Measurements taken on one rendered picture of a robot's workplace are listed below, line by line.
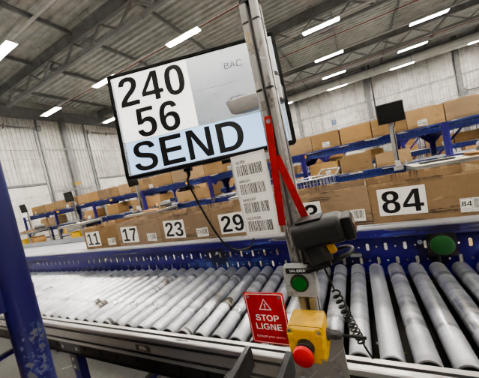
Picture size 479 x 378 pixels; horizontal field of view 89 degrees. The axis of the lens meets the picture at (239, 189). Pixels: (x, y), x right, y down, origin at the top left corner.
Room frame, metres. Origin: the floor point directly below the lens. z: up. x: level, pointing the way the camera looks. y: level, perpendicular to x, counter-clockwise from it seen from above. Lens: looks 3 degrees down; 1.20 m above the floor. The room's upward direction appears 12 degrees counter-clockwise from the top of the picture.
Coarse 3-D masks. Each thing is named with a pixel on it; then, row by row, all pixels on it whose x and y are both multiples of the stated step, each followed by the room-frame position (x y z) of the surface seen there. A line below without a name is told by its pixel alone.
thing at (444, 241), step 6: (432, 240) 0.85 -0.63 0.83; (438, 240) 0.84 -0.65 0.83; (444, 240) 0.83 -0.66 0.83; (450, 240) 0.82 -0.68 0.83; (432, 246) 0.85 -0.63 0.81; (438, 246) 0.84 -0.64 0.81; (444, 246) 0.83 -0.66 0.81; (450, 246) 0.82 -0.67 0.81; (438, 252) 0.84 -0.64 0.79; (444, 252) 0.83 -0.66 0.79; (450, 252) 0.83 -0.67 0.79
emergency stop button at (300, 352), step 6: (300, 348) 0.44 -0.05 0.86; (306, 348) 0.44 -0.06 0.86; (294, 354) 0.44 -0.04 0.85; (300, 354) 0.43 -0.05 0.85; (306, 354) 0.43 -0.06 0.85; (312, 354) 0.43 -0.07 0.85; (300, 360) 0.43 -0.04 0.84; (306, 360) 0.43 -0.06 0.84; (312, 360) 0.43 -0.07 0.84; (300, 366) 0.44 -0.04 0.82; (306, 366) 0.43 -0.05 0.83
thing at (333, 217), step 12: (312, 216) 0.48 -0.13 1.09; (324, 216) 0.46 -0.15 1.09; (336, 216) 0.44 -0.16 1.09; (348, 216) 0.43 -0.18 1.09; (300, 228) 0.46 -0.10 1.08; (312, 228) 0.45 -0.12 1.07; (324, 228) 0.44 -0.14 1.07; (336, 228) 0.43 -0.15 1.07; (348, 228) 0.42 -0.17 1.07; (300, 240) 0.46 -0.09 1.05; (312, 240) 0.45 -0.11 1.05; (324, 240) 0.44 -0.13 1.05; (336, 240) 0.43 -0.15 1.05; (312, 252) 0.46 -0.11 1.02; (324, 252) 0.46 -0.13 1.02; (312, 264) 0.47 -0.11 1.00; (324, 264) 0.45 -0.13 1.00
